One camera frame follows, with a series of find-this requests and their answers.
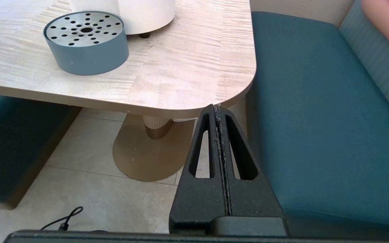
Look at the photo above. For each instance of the blue perforated drip tray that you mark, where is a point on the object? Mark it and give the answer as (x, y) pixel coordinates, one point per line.
(89, 54)

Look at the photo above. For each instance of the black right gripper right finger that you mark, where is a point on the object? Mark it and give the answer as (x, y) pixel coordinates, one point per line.
(252, 199)

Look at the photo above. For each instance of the large dark tea dispenser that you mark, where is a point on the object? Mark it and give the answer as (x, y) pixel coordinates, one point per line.
(140, 17)

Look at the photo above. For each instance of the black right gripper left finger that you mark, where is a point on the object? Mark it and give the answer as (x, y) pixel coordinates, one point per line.
(198, 202)

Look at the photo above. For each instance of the blue upholstered bench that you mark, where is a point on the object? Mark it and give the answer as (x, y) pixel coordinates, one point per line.
(12, 141)
(333, 118)

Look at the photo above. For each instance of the round table pedestal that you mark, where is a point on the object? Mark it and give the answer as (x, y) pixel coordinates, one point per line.
(140, 155)

